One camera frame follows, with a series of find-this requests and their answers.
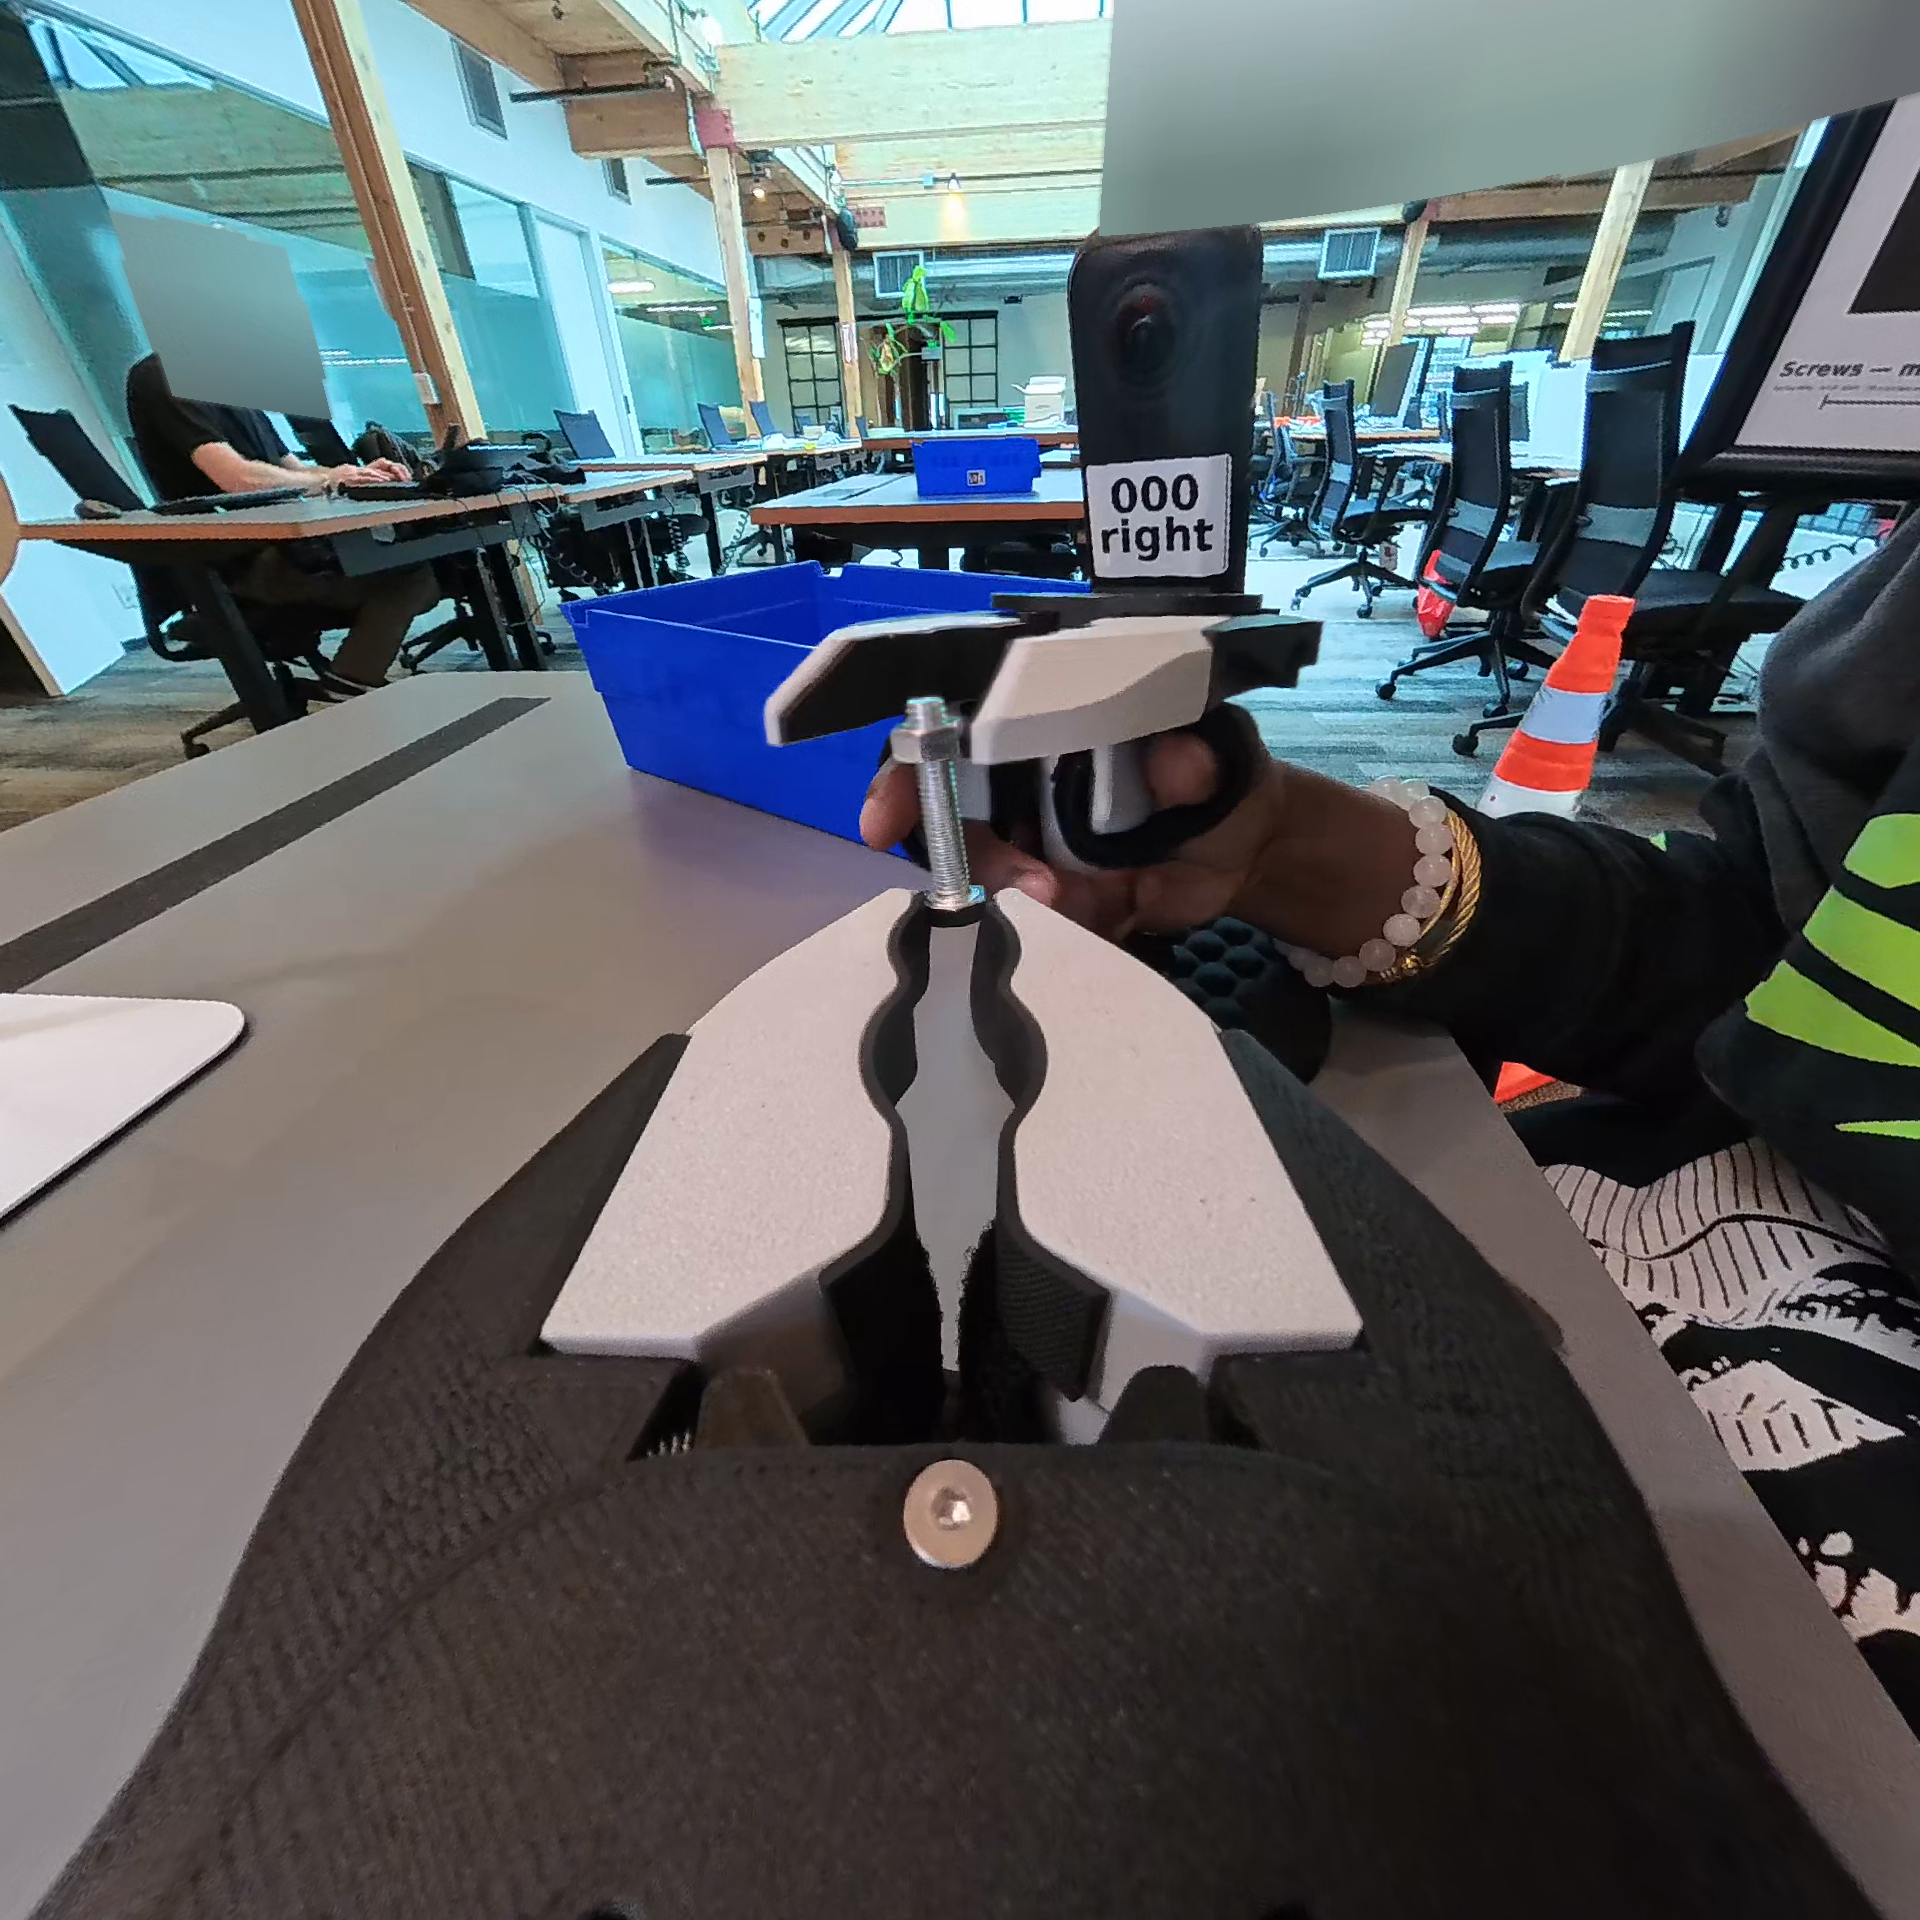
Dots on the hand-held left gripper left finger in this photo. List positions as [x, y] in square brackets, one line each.
[720, 1186]

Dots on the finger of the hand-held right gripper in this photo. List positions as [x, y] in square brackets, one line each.
[1141, 675]
[871, 685]

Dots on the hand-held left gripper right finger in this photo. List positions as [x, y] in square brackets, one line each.
[1187, 1186]

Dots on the small steel hex nut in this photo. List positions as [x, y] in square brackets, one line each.
[928, 723]

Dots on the blue plastic bin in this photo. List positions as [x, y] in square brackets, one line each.
[707, 675]
[976, 469]

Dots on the thin steel bolt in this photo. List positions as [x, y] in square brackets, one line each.
[942, 842]

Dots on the person's right forearm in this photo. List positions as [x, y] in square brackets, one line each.
[1591, 930]

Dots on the person's right hand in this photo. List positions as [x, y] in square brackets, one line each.
[1323, 871]

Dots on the brown office desk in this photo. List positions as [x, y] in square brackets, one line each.
[901, 505]

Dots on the black wrist rest pad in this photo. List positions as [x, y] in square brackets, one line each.
[1246, 1007]

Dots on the green potted plant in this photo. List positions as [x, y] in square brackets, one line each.
[912, 315]

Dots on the orange traffic cone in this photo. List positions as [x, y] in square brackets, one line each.
[1561, 720]

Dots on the black office chair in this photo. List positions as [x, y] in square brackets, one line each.
[1636, 481]

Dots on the long office desk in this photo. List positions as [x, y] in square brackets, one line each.
[301, 517]

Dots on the black and white printed trousers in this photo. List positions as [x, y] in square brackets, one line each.
[1772, 1352]

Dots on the sign board on white stand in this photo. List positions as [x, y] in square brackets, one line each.
[93, 1081]

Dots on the black framed instruction sign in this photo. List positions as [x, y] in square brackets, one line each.
[1846, 331]

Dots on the black hoodie with green print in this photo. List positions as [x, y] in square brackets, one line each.
[1846, 871]

